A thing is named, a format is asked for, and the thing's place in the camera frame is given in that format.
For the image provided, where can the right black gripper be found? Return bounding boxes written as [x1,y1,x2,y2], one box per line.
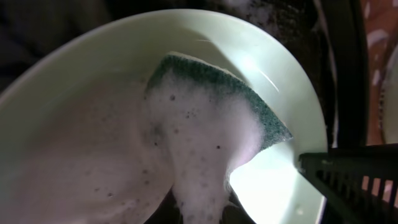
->
[298,144,397,223]

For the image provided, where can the light green plate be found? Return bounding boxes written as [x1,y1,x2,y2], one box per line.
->
[1,9,326,223]
[379,47,397,144]

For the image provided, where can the green sponge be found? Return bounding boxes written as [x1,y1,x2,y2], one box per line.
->
[144,52,292,223]

